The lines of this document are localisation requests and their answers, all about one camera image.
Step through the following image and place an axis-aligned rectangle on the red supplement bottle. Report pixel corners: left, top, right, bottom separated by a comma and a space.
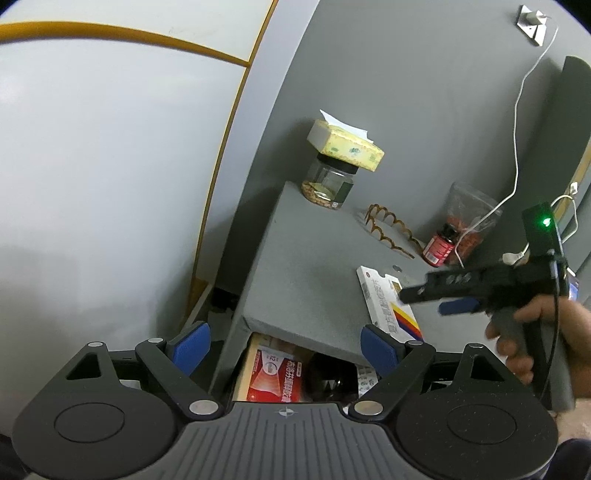
423, 223, 459, 268

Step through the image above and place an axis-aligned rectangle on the red medicine box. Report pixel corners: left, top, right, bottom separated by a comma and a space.
246, 349, 304, 402

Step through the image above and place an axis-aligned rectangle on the grey drawer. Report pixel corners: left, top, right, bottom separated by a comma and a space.
231, 330, 385, 408

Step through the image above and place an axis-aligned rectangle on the yellow tissue box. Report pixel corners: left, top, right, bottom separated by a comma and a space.
308, 110, 385, 173

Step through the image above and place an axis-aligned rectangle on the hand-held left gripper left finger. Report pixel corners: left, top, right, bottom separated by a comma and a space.
65, 320, 223, 422

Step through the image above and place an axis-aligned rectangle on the white striped medicine box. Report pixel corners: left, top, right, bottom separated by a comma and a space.
356, 266, 424, 343

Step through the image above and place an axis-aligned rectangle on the white printed box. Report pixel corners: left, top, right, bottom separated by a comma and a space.
357, 366, 380, 398

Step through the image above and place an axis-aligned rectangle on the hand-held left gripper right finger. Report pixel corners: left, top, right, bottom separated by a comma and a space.
346, 323, 514, 422

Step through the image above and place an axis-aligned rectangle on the clear bag of goji berries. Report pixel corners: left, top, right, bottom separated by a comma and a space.
445, 181, 502, 267

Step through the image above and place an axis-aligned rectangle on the brown wavy headband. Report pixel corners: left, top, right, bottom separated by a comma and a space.
362, 203, 416, 260

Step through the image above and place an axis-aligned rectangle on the person's right hand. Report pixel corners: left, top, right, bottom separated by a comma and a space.
485, 295, 591, 398

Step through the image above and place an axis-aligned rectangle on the white charging cable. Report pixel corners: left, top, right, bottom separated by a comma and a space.
455, 16, 560, 269

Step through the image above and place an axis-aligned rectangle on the white wall charger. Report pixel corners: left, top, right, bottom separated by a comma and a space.
516, 4, 548, 47

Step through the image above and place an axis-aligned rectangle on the grey nightstand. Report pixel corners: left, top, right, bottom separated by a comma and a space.
215, 181, 527, 407

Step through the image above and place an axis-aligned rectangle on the glass jar of nuts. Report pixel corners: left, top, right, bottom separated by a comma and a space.
301, 154, 358, 211

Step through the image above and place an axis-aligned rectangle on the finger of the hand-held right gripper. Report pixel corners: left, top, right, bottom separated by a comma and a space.
399, 268, 484, 304
438, 297, 484, 317

